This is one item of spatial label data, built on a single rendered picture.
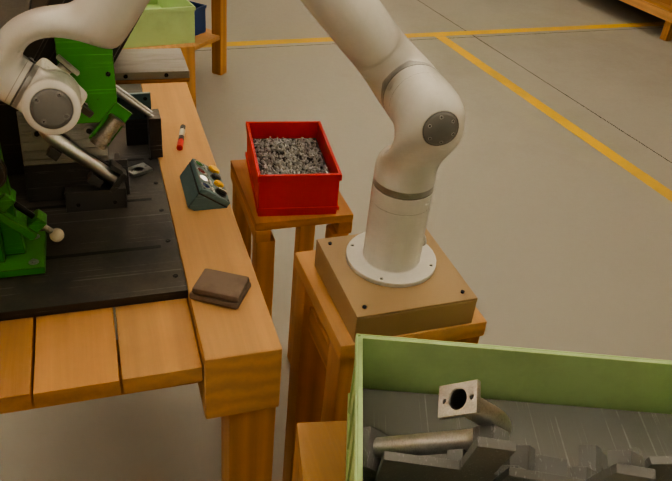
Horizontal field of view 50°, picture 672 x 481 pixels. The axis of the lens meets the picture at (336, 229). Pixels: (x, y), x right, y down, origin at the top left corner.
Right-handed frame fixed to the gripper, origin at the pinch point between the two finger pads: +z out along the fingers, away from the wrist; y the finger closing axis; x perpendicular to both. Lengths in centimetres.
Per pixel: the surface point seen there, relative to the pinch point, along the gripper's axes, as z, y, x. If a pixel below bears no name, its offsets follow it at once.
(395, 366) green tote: -45, -69, -4
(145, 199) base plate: 17.3, -31.6, 10.0
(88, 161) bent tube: 15.2, -16.2, 10.8
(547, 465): -72, -82, -10
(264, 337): -33, -52, 8
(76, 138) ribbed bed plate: 20.8, -11.9, 9.4
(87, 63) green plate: 18.7, -3.1, -5.1
